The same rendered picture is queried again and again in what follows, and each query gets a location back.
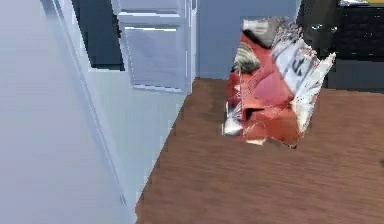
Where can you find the red and white crumpled box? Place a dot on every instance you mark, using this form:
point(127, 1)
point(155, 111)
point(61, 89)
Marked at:
point(266, 90)

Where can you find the white panelled room door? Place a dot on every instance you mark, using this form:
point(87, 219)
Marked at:
point(155, 50)

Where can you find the black cabinet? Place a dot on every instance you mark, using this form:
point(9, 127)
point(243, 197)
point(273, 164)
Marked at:
point(356, 33)

